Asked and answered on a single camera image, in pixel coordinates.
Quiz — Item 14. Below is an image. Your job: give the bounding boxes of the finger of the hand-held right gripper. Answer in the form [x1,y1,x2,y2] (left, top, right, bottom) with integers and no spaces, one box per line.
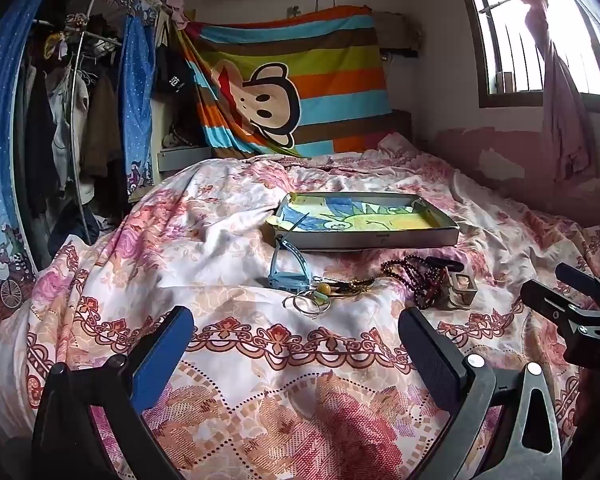
[555,262,600,311]
[521,279,600,362]

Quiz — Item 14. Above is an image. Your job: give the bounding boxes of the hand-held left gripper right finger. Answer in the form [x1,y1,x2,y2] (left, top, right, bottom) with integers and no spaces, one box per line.
[397,306,564,480]

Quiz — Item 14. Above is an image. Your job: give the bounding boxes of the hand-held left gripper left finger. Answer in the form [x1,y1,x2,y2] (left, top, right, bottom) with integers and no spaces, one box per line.
[31,305,196,480]

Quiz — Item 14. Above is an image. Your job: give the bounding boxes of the beige square watch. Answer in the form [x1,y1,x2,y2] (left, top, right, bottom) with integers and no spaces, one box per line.
[437,267,478,311]

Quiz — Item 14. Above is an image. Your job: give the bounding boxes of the dark bead necklace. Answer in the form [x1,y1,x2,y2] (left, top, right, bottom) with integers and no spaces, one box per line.
[377,255,465,311]

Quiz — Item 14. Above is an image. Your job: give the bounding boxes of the gold chain necklace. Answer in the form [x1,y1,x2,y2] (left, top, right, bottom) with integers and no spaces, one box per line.
[325,277,381,297]

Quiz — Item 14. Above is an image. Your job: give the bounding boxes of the grey shallow box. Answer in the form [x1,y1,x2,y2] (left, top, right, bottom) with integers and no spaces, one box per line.
[266,191,460,251]

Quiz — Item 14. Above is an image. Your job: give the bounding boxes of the silver bangles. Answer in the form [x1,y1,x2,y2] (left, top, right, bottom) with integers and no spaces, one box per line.
[281,292,329,319]

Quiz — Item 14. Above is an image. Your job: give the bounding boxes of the blue wrist watch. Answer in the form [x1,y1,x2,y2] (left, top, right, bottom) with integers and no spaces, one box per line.
[268,234,314,295]

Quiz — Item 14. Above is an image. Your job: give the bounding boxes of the floral pink blanket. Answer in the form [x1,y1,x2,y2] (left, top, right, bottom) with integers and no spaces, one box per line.
[0,132,600,480]

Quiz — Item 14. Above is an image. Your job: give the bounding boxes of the pink curtain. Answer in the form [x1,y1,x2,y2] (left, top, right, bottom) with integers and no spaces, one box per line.
[472,0,599,184]

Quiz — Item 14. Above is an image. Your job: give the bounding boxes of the wooden headboard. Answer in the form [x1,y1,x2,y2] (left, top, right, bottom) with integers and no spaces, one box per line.
[390,108,414,139]

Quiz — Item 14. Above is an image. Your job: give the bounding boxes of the blue dotted wardrobe curtain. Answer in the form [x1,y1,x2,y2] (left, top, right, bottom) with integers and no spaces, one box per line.
[0,0,70,321]
[119,14,157,197]

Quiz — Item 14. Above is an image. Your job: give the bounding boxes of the barred window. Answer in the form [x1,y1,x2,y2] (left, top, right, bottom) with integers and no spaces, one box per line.
[452,0,600,109]

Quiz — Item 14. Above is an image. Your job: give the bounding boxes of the striped cartoon monkey sheet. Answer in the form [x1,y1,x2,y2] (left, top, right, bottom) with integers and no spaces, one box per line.
[177,5,394,161]

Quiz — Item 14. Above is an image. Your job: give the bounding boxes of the metal clothes rack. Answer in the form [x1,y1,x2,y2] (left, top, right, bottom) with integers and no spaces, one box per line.
[32,0,126,241]

